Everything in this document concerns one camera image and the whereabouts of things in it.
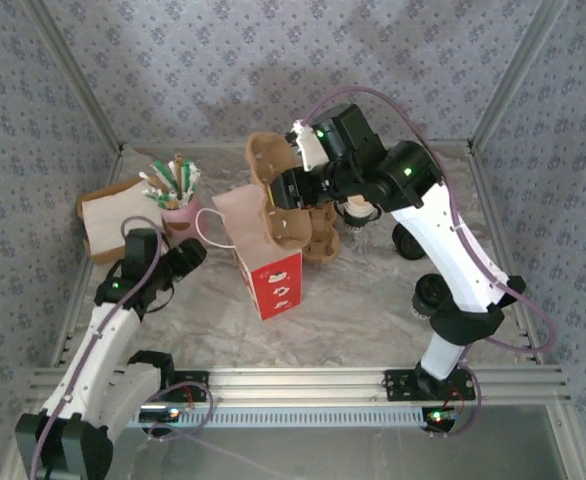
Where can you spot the brown pulp cup carrier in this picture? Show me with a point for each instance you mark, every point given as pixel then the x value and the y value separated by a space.
pixel 273 155
pixel 323 245

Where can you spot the red white paper bag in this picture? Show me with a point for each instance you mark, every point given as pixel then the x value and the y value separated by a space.
pixel 273 290

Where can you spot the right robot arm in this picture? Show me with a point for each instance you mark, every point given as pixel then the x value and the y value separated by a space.
pixel 448 250

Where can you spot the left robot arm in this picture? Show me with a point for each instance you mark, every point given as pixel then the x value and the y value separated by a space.
pixel 98 350

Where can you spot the pink straw holder cup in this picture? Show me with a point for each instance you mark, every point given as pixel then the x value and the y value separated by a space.
pixel 185 215

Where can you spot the paper cup stack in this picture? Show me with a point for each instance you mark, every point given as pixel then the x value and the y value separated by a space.
pixel 360 212

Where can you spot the white napkin stack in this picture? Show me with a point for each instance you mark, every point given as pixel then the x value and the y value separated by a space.
pixel 108 215

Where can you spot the brown paper straw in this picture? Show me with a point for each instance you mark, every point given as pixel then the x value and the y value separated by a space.
pixel 177 167

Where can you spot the brown cardboard napkin box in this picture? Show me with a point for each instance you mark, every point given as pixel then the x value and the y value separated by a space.
pixel 88 207

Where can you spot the small circuit board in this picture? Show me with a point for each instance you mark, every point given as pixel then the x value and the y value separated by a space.
pixel 160 415
pixel 440 416

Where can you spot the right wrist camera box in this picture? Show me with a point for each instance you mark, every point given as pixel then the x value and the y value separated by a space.
pixel 310 150

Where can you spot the aluminium side rail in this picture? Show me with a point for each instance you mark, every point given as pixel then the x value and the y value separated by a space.
pixel 75 305
pixel 493 210

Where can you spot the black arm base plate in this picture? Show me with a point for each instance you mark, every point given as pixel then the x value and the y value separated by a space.
pixel 398 385
pixel 193 382

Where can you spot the aluminium frame post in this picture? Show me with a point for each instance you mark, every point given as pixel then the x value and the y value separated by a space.
pixel 512 75
pixel 79 75

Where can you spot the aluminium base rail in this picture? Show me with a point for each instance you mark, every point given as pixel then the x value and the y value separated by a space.
pixel 298 385

